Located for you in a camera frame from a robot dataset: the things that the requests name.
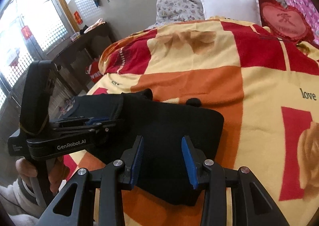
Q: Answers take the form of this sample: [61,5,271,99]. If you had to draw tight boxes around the red heart cushion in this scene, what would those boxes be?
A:
[259,0,314,44]

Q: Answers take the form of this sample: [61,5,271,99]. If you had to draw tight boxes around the dark wooden desk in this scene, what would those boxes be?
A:
[53,23,116,92]

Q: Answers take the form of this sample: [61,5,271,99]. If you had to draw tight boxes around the red orange yellow blanket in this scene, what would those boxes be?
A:
[63,16,319,226]

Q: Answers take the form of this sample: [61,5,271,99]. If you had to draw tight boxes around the white pillow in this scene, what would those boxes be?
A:
[200,0,262,25]

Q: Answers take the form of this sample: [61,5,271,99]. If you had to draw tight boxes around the person's left hand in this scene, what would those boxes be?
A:
[16,156,70,193]

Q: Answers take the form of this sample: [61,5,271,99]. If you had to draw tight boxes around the black pants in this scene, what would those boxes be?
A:
[66,89,224,206]

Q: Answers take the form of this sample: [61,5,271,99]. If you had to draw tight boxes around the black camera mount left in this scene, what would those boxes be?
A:
[20,60,57,136]

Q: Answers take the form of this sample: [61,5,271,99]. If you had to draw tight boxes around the red shopping bag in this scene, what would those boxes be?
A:
[85,58,103,84]

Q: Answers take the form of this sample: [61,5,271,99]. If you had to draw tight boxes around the light sleeve forearm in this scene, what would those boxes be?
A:
[1,177,44,225]

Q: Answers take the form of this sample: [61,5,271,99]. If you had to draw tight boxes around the pink patterned quilt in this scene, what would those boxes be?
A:
[285,0,319,44]

